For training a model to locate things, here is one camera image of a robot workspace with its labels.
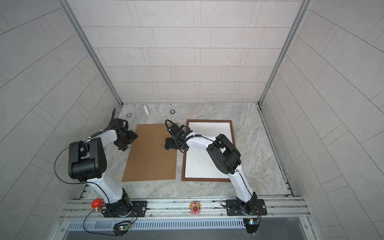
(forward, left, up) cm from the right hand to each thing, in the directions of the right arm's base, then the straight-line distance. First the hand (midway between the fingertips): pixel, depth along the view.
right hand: (169, 147), depth 92 cm
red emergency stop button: (-30, +32, +2) cm, 44 cm away
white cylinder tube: (+32, +20, +2) cm, 37 cm away
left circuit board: (-40, +18, +2) cm, 44 cm away
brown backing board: (-7, +12, -1) cm, 14 cm away
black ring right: (+29, 0, +1) cm, 29 cm away
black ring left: (+28, +31, +2) cm, 42 cm away
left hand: (+9, +22, +1) cm, 24 cm away
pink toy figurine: (-33, -15, +2) cm, 37 cm away
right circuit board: (-42, -40, -3) cm, 58 cm away
